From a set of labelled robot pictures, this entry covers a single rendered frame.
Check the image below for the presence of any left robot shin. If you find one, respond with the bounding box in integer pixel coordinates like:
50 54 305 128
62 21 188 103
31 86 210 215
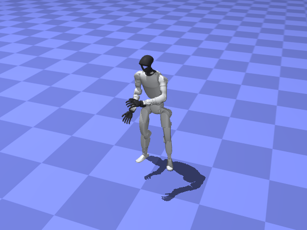
165 141 172 161

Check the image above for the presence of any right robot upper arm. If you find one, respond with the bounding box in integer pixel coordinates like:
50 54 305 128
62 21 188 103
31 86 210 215
134 71 142 95

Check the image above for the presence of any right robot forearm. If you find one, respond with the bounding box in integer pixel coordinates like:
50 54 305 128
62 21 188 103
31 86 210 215
131 90 140 111

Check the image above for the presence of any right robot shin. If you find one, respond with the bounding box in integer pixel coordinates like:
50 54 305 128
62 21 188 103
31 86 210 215
141 134 150 156

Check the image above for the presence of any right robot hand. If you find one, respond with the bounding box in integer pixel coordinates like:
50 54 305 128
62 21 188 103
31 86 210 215
122 106 135 124

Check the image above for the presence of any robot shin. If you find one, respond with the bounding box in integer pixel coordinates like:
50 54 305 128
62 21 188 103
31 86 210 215
165 141 172 161
141 134 150 156

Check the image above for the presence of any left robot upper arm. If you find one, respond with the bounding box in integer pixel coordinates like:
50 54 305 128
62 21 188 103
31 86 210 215
158 75 168 103

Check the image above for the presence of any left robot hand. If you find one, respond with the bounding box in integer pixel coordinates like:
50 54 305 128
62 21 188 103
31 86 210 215
126 98 146 109

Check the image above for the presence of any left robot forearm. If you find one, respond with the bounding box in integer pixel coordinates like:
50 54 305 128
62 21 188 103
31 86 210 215
143 95 165 106

